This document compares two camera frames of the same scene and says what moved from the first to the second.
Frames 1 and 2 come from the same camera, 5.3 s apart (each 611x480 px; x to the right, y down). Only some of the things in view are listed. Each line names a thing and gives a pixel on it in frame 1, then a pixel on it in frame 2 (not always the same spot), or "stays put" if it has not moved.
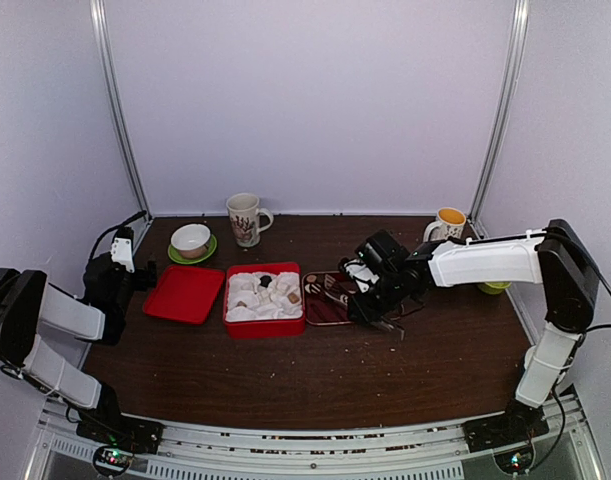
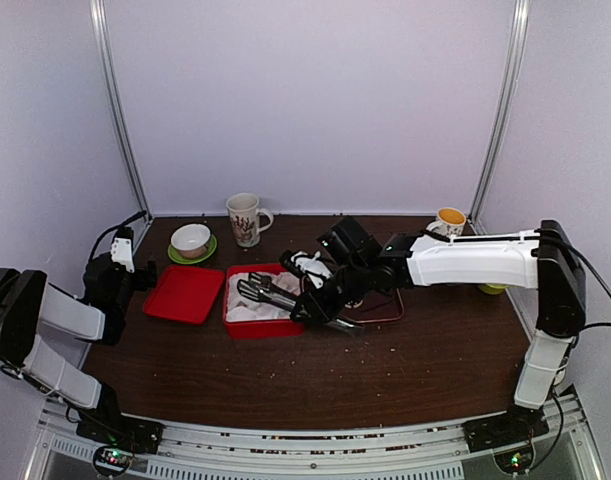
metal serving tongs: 382,324 to 265,290
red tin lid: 184,293 stays put
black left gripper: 151,279 stays put
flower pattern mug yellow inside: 449,223 stays put
